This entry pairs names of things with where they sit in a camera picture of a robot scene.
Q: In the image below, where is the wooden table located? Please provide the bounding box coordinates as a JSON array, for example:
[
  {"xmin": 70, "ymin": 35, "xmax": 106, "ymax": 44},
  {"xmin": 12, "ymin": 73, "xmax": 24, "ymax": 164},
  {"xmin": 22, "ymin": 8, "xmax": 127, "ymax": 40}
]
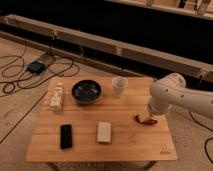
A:
[{"xmin": 26, "ymin": 77, "xmax": 177, "ymax": 163}]

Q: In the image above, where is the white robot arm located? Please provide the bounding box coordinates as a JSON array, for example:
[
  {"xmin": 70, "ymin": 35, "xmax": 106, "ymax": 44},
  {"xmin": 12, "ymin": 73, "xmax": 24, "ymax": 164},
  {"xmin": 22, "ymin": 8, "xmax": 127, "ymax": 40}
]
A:
[{"xmin": 137, "ymin": 73, "xmax": 213, "ymax": 123}]

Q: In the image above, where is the clear plastic cup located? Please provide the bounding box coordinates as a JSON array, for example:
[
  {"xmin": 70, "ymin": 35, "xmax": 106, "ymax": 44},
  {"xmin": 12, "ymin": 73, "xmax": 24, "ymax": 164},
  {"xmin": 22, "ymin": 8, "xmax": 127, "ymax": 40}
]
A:
[{"xmin": 112, "ymin": 76, "xmax": 128, "ymax": 98}]

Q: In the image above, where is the white sponge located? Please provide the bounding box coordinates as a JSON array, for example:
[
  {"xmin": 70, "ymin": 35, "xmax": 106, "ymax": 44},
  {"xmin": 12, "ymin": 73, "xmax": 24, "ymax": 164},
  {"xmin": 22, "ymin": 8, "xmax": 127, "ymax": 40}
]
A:
[{"xmin": 97, "ymin": 122, "xmax": 111, "ymax": 143}]

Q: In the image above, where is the red chili pepper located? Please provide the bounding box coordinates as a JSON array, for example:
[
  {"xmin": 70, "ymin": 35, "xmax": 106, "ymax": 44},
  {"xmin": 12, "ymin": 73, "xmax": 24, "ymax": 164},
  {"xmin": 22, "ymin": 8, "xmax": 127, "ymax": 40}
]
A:
[{"xmin": 135, "ymin": 115, "xmax": 158, "ymax": 125}]

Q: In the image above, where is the long wooden beam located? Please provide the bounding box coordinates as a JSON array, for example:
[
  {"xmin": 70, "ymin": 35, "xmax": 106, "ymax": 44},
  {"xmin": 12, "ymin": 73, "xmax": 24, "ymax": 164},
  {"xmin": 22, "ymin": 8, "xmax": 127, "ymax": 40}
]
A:
[{"xmin": 0, "ymin": 15, "xmax": 213, "ymax": 82}]

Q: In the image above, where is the dark blue bowl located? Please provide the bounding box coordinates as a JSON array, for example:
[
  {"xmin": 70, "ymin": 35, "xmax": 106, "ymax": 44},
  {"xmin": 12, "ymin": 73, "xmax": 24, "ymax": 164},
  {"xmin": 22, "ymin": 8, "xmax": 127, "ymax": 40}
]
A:
[{"xmin": 71, "ymin": 79, "xmax": 102, "ymax": 104}]

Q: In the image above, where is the blue power adapter box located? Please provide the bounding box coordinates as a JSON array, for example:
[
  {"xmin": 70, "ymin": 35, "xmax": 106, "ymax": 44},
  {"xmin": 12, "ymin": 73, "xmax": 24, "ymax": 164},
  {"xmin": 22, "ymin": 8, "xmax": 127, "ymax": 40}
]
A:
[{"xmin": 27, "ymin": 61, "xmax": 45, "ymax": 74}]

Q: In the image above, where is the black rectangular remote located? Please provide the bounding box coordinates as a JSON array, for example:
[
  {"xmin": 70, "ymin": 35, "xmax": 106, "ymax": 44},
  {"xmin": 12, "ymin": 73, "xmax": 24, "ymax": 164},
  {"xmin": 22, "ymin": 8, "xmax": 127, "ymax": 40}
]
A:
[{"xmin": 60, "ymin": 124, "xmax": 72, "ymax": 149}]

